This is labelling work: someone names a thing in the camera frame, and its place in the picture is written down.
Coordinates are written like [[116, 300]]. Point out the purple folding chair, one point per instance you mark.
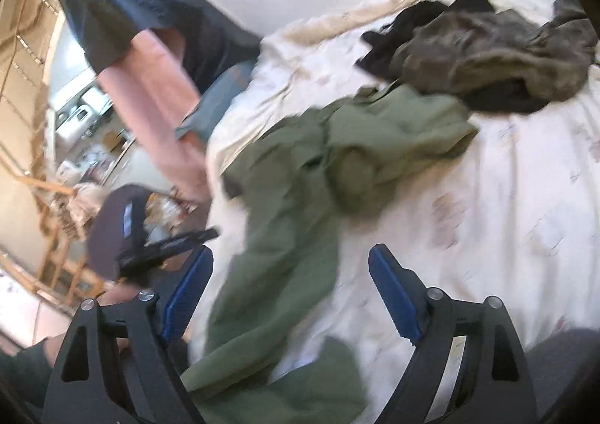
[[106, 237]]

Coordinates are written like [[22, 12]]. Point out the black garment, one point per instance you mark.
[[424, 45]]

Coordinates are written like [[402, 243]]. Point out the olive green pants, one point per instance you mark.
[[297, 182]]

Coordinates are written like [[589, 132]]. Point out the dark navy hanging cloth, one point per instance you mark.
[[212, 42]]

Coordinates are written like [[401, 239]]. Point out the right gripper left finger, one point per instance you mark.
[[114, 366]]

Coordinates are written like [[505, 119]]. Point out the cream bear print duvet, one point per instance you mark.
[[516, 216]]

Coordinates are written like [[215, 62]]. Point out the pink hanging curtain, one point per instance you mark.
[[153, 94]]

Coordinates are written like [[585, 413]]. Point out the person's left hand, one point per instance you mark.
[[119, 293]]

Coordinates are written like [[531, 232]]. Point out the camouflage garment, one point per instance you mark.
[[553, 59]]

